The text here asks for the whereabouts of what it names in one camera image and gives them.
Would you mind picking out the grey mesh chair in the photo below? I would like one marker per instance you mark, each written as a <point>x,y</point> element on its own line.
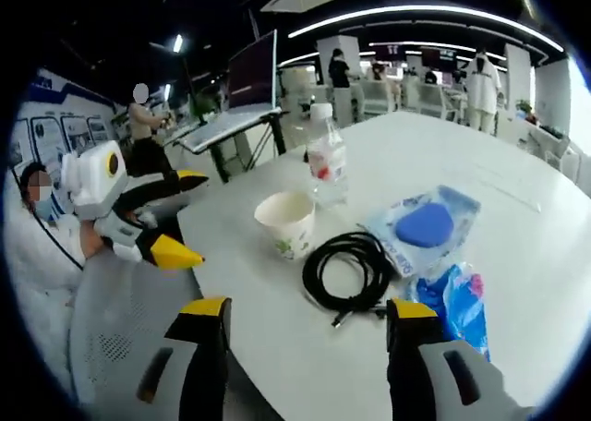
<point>120,310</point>

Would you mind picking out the green potted plant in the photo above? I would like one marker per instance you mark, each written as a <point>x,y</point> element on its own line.
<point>524,107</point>

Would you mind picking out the ceiling light strip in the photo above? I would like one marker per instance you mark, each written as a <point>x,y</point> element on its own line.
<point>415,9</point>

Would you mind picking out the person's left hand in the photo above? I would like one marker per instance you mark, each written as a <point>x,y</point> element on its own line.
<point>91,243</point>

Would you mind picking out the large dark monitor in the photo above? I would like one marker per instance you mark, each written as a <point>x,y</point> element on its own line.
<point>251,75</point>

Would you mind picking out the wall poster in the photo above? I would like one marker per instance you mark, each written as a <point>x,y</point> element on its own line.
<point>76,130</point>

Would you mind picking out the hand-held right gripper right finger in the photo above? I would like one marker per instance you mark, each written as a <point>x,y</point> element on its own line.
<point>411,356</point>

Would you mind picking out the white table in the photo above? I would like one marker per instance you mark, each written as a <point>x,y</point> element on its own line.
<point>508,255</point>

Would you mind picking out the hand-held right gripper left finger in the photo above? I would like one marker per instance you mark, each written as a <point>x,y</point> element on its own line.
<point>205,347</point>

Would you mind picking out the tilted white board on stand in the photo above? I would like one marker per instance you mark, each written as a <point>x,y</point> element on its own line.
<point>226,128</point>

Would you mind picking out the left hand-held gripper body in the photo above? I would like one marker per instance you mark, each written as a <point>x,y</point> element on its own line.
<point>94,181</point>

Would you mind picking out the clear plastic water bottle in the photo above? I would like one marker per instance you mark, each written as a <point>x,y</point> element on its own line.
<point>328,162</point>

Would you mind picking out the blue wet wipes packet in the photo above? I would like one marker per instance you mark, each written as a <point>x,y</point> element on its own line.
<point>461,310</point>

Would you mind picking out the blue pad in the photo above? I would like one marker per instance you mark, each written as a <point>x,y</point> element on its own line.
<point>422,229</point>

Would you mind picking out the light blue face mask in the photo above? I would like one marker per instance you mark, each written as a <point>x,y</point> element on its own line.
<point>48,208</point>

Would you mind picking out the white paper cup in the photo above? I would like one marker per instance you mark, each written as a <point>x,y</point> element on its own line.
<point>288,236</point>

